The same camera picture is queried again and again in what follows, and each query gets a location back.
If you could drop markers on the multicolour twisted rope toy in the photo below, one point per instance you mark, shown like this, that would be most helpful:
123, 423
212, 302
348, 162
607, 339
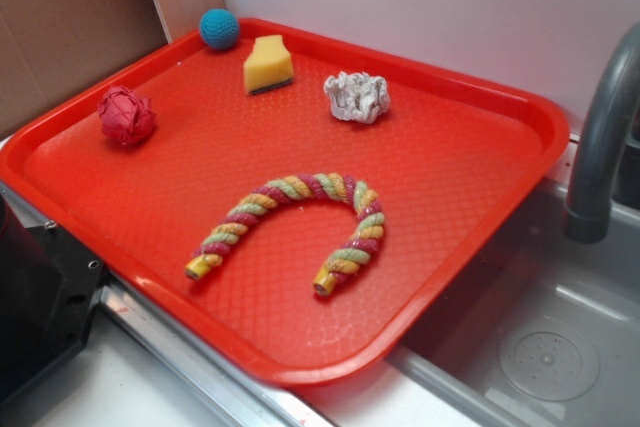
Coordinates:
344, 263

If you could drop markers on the grey toy sink basin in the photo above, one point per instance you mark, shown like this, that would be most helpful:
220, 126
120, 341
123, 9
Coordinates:
536, 331

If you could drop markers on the blue crochet ball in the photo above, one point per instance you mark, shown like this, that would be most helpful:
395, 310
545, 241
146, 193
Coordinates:
219, 29

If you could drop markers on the red plastic tray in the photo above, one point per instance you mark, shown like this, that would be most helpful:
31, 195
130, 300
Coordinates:
450, 161

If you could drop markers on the crumpled red paper ball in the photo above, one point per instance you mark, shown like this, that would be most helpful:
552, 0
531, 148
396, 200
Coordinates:
126, 116

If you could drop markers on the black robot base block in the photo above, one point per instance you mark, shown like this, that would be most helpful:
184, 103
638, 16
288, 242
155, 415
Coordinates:
50, 285

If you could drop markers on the brown cardboard panel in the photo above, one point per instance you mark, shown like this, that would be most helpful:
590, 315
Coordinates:
52, 50

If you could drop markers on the grey toy faucet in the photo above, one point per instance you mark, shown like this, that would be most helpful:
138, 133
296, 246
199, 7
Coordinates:
606, 166

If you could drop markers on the crumpled white paper ball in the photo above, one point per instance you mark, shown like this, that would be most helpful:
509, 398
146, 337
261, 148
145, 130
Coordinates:
357, 97

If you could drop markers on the yellow sponge with dark base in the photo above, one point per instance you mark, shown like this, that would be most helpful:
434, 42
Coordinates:
269, 65

